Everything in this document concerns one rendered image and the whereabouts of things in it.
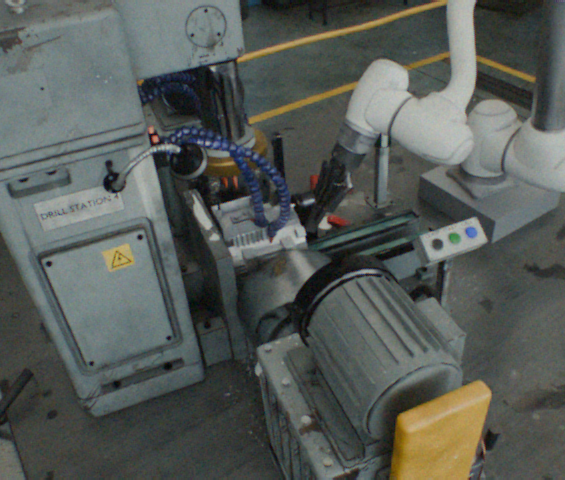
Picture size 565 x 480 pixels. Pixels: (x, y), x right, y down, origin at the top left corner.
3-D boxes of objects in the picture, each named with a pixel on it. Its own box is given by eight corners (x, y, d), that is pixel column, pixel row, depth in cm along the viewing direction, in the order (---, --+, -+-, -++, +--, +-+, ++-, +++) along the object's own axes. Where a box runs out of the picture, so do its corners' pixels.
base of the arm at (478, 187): (480, 154, 201) (482, 140, 198) (522, 185, 185) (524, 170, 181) (437, 167, 197) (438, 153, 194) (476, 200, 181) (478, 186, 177)
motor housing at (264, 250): (239, 309, 145) (229, 251, 133) (218, 264, 159) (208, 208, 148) (311, 285, 150) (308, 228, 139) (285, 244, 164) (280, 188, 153)
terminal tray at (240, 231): (226, 253, 139) (222, 229, 134) (214, 228, 147) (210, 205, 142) (272, 239, 142) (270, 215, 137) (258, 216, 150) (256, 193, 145)
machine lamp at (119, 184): (115, 228, 95) (95, 163, 87) (105, 194, 103) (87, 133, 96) (217, 199, 100) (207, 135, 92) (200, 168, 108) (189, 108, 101)
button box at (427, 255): (422, 268, 141) (430, 262, 136) (410, 241, 142) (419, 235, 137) (479, 247, 145) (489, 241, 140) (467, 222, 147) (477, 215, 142)
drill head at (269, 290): (296, 460, 112) (288, 382, 96) (236, 335, 139) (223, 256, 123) (405, 414, 119) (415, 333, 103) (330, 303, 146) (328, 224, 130)
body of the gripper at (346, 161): (331, 135, 135) (314, 169, 139) (347, 151, 129) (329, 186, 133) (355, 142, 139) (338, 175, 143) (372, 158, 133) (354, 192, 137)
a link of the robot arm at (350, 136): (356, 128, 126) (344, 151, 129) (387, 138, 131) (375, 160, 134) (338, 112, 133) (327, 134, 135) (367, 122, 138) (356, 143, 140)
